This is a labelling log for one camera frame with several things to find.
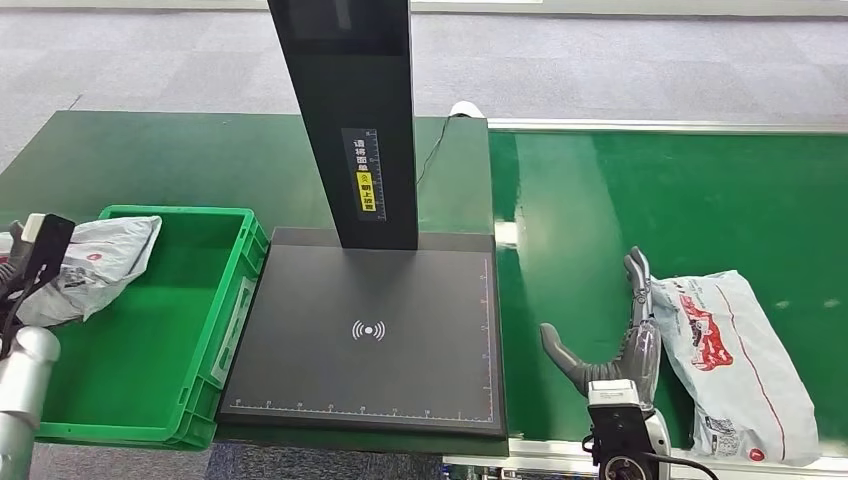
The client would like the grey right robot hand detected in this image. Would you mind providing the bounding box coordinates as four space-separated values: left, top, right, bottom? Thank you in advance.
539 246 664 411

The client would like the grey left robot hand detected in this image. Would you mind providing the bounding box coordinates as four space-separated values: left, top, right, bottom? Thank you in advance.
0 221 26 299

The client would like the grey mailer bag red print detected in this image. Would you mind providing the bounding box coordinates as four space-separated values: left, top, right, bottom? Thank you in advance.
651 270 821 467
0 215 164 328

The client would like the black inbound scanner machine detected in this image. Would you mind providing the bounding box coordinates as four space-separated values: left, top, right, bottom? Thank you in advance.
217 0 508 440

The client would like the green plastic crate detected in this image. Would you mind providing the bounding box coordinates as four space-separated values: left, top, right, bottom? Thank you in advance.
33 205 271 452

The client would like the white crate label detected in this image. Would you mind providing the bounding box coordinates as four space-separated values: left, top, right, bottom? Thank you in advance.
210 276 258 386

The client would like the yellow black column label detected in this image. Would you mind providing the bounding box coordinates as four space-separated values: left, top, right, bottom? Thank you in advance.
341 127 388 223

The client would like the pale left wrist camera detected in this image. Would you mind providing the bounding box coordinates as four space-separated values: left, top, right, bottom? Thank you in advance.
19 213 76 293

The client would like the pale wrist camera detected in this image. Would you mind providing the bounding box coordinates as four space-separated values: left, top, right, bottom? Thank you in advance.
586 380 657 465
19 213 76 293

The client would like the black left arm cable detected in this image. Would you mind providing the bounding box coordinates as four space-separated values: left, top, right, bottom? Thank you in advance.
0 261 51 359

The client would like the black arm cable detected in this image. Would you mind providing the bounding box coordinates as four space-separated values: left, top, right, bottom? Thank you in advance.
0 261 51 359
639 452 720 480

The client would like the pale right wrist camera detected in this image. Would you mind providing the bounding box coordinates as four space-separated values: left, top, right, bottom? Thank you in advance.
586 380 657 465

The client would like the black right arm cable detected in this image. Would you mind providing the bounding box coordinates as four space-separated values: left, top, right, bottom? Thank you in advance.
639 452 720 480

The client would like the aluminium conveyor side rail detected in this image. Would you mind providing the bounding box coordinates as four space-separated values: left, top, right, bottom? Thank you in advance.
488 117 848 136
442 438 848 480

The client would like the thin black scanner cable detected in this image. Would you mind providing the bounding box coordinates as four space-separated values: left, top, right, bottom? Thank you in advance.
415 113 458 187

